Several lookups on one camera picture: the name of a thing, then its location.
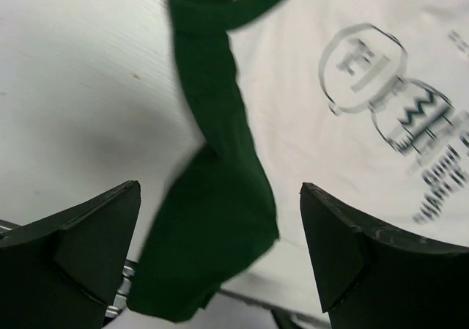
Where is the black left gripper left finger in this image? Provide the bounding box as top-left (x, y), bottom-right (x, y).
top-left (1, 180), bottom-right (141, 329)

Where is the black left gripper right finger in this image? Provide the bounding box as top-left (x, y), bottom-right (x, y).
top-left (300, 183), bottom-right (468, 329)

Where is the white green raglan t-shirt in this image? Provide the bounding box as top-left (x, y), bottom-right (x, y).
top-left (127, 0), bottom-right (468, 324)

